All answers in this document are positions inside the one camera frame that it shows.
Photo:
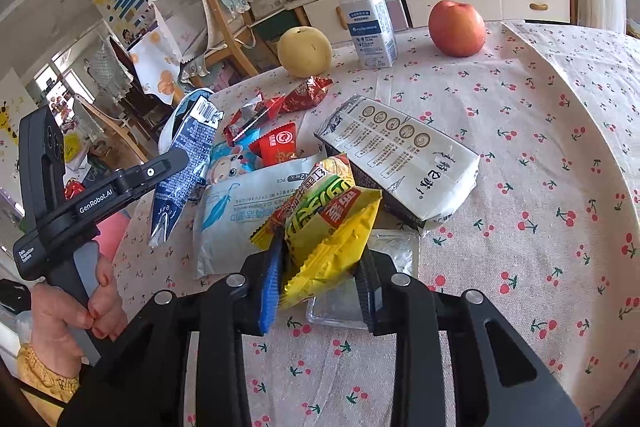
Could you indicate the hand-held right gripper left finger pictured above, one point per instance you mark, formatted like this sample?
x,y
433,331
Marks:
x,y
270,292

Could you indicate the blue cartoon packet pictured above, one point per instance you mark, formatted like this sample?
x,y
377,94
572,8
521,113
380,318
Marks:
x,y
227,162

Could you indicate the yellow plastic bag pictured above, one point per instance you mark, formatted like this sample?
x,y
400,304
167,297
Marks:
x,y
72,149

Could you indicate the dark blue foil packet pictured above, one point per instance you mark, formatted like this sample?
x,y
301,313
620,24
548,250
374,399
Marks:
x,y
182,192

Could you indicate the large white food bag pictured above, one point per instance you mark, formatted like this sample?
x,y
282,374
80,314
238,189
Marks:
x,y
400,157

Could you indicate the person's left hand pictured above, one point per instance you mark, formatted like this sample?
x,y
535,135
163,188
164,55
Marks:
x,y
55,322

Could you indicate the crumpled red foil wrapper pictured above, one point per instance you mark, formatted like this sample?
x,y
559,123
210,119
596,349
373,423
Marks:
x,y
307,94

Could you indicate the red square snack packet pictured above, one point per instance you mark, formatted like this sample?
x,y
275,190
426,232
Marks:
x,y
277,144

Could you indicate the white wet wipes packet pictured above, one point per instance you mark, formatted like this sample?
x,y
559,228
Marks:
x,y
235,217

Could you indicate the white low cabinet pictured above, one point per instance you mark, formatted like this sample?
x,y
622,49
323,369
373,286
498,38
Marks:
x,y
465,2

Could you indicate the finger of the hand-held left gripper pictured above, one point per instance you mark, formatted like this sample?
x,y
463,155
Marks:
x,y
160,167

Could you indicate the white milk bottle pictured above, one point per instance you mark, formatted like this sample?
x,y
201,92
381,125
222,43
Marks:
x,y
367,22

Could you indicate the yellow snack packet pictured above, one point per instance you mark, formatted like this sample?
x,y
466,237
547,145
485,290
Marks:
x,y
325,227

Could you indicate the yellow pear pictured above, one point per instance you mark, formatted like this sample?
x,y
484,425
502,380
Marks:
x,y
304,52

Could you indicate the red apple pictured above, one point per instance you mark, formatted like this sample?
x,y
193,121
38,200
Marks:
x,y
457,29

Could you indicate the red and silver wrapper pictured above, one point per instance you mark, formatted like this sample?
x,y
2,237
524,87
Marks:
x,y
245,124

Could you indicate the person's left forearm yellow sleeve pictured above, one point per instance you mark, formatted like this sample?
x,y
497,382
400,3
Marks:
x,y
42,387

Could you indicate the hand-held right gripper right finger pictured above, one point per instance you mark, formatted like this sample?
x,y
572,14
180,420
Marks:
x,y
369,302

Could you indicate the wooden chair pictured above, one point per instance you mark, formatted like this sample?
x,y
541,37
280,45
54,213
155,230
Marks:
x,y
230,37

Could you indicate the clear plastic tray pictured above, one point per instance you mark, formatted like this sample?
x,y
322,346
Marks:
x,y
395,252

